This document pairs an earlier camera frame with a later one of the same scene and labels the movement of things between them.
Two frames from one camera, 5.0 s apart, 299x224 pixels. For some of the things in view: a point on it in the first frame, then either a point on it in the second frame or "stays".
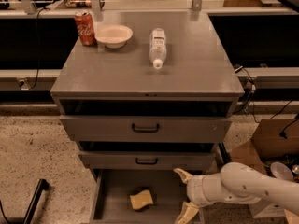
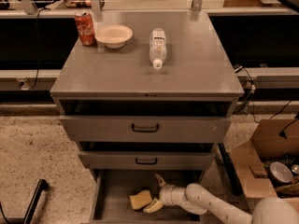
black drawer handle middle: (146, 163) stays
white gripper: (195, 189) → (166, 195)
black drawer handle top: (151, 130) stays
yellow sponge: (141, 199) stays
